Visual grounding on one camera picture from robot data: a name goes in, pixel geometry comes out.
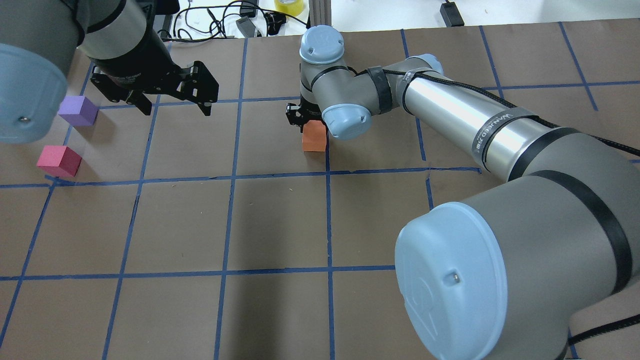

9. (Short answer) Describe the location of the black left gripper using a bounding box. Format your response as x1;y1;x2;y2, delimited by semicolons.
89;38;220;117

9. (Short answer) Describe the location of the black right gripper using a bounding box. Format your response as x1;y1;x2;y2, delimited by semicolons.
285;99;322;133

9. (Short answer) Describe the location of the orange foam cube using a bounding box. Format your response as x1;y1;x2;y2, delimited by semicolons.
302;120;328;153

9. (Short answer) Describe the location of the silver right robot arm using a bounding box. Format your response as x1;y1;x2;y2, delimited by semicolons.
286;24;639;360

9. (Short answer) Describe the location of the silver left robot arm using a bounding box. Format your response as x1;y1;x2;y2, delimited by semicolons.
0;0;219;144

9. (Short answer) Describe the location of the purple foam cube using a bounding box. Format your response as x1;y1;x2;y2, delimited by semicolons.
57;95;99;126

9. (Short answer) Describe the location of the yellow tape roll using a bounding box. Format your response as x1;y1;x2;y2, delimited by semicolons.
274;0;305;17

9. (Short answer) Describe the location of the red foam cube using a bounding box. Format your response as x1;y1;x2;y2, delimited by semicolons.
36;145;83;178

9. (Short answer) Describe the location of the black power adapter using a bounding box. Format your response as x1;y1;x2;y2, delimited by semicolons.
439;0;466;28

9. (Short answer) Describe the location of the aluminium frame post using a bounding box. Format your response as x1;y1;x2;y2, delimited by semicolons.
307;0;332;28

